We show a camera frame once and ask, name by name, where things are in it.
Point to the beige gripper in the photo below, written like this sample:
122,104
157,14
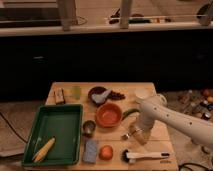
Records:
140,135

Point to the silver metal fork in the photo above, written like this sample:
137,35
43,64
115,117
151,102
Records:
126,136

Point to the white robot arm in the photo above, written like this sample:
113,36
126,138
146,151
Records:
155,108

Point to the green plastic tray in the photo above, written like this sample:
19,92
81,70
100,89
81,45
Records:
61,122

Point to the green chili pepper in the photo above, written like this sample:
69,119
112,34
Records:
129,112

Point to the white cup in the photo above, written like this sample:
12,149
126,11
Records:
141,94

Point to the orange bowl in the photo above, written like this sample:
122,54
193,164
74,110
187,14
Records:
108,115

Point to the wooden table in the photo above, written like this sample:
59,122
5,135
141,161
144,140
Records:
159,140

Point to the orange fruit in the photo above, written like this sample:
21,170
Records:
106,152

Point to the dark brown grape bunch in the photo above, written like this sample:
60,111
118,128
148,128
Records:
116,96

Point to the white scoop spoon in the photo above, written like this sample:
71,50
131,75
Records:
100,98

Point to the small metal cup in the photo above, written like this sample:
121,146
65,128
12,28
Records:
89,128

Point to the blue grey sponge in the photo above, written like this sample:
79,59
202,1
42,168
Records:
90,151

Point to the dark brown bowl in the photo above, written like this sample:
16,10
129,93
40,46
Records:
96,90

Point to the pale green translucent cup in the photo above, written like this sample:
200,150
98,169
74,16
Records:
76,92

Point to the small wooden block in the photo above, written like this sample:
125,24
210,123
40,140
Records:
59,96

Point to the yellow corn cob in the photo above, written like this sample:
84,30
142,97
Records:
42,152

